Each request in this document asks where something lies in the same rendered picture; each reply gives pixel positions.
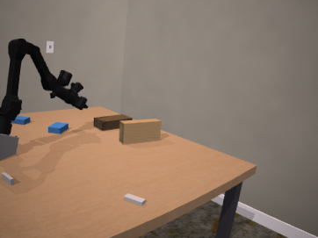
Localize blue rectangular block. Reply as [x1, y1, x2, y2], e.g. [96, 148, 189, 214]
[48, 122, 69, 134]
[11, 116, 31, 125]

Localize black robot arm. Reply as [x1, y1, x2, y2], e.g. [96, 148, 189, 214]
[0, 39, 83, 135]

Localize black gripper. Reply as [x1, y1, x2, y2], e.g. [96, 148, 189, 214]
[63, 90, 88, 110]

